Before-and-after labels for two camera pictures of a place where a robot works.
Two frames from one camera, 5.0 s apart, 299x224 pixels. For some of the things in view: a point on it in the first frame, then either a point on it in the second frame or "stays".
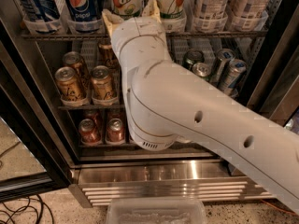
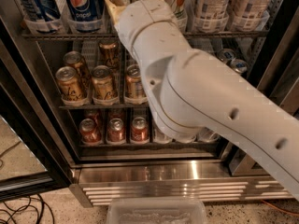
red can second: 115,130 stays
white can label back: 211,2 stays
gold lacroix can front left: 69,85 stays
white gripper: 136,31 → 141,16
